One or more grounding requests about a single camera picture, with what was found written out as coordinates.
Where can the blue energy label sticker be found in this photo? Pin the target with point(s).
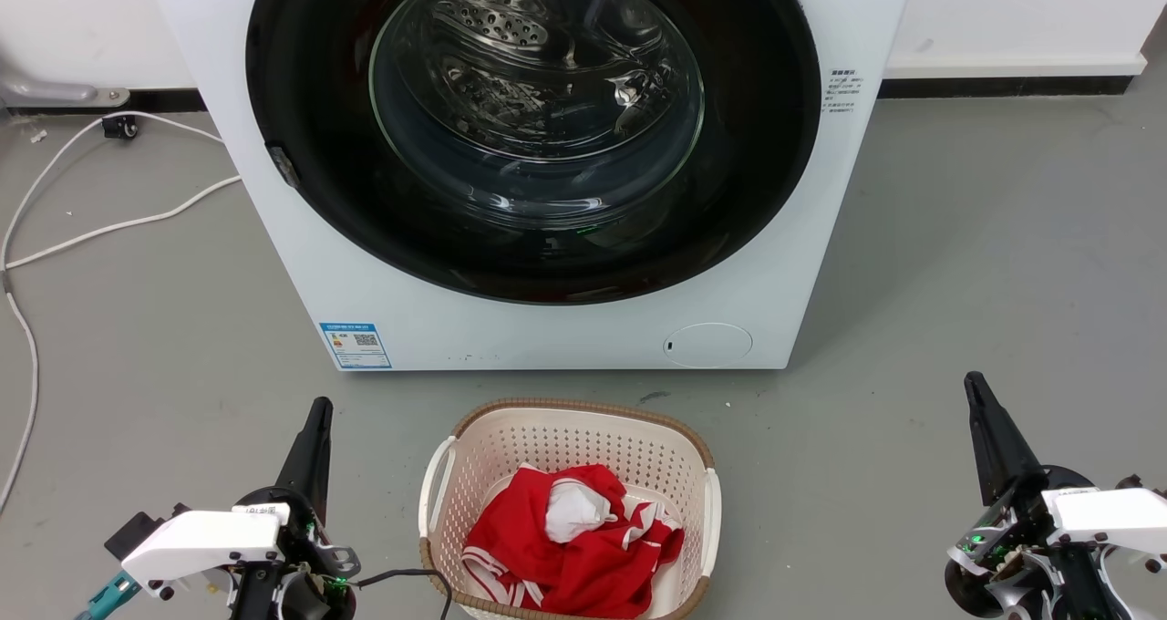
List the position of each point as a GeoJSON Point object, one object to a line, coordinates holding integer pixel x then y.
{"type": "Point", "coordinates": [356, 346]}

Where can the red white-striped garment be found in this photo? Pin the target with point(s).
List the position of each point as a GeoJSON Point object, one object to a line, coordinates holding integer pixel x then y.
{"type": "Point", "coordinates": [583, 574]}

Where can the grey pipe bracket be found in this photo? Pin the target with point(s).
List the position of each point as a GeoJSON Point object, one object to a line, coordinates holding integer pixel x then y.
{"type": "Point", "coordinates": [46, 89]}

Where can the white garment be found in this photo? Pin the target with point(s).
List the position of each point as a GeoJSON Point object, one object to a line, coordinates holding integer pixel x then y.
{"type": "Point", "coordinates": [574, 511]}

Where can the small printed text sticker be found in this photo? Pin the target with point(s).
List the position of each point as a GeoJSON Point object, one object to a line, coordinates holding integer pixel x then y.
{"type": "Point", "coordinates": [841, 91]}

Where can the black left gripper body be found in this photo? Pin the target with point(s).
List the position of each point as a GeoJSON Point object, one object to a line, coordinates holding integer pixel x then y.
{"type": "Point", "coordinates": [305, 547]}

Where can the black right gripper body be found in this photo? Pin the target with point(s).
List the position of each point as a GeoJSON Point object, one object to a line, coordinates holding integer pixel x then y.
{"type": "Point", "coordinates": [1003, 547]}

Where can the perforated steel washer drum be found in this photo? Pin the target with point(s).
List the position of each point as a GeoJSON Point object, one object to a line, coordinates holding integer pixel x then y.
{"type": "Point", "coordinates": [511, 27]}

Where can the round black glass washer door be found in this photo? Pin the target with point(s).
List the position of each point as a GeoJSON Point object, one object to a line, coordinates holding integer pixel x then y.
{"type": "Point", "coordinates": [310, 100]}

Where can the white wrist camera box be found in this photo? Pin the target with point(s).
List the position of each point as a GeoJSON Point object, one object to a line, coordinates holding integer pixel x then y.
{"type": "Point", "coordinates": [1112, 515]}
{"type": "Point", "coordinates": [201, 542]}

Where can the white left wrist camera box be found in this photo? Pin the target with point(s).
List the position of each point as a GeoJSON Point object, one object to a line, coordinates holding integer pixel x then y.
{"type": "Point", "coordinates": [201, 542]}

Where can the cream perforated laundry basket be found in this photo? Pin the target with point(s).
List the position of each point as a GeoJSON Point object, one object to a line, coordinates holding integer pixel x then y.
{"type": "Point", "coordinates": [565, 438]}

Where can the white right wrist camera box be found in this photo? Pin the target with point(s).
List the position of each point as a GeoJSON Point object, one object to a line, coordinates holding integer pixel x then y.
{"type": "Point", "coordinates": [1112, 515]}

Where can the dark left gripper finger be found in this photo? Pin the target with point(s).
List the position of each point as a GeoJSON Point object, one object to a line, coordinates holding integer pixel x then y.
{"type": "Point", "coordinates": [299, 470]}
{"type": "Point", "coordinates": [322, 465]}

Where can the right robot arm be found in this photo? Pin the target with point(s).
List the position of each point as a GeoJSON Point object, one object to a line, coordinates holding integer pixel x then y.
{"type": "Point", "coordinates": [1085, 593]}

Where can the white front-load washing machine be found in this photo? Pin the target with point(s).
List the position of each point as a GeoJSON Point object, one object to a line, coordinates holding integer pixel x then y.
{"type": "Point", "coordinates": [547, 337]}

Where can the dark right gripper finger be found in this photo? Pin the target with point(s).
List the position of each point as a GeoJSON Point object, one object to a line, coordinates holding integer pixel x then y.
{"type": "Point", "coordinates": [992, 456]}
{"type": "Point", "coordinates": [1017, 456]}

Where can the round white filter cover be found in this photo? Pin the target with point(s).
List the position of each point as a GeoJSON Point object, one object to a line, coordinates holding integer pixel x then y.
{"type": "Point", "coordinates": [708, 345]}

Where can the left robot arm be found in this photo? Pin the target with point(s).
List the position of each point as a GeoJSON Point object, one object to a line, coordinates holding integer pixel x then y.
{"type": "Point", "coordinates": [260, 602]}

